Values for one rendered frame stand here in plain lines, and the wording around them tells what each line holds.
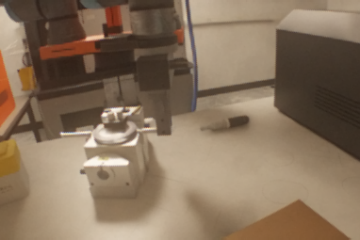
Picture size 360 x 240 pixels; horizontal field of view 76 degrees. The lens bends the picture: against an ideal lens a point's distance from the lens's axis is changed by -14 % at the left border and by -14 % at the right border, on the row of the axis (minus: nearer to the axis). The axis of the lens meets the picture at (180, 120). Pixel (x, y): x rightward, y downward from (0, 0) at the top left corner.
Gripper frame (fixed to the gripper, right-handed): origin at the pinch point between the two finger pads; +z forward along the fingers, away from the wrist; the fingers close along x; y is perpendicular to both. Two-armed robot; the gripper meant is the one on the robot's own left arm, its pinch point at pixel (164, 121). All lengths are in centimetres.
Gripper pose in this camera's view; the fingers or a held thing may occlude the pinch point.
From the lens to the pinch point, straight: 49.5
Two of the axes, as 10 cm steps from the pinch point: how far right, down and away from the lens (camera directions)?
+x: 0.3, -4.2, 9.1
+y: 10.0, -0.6, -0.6
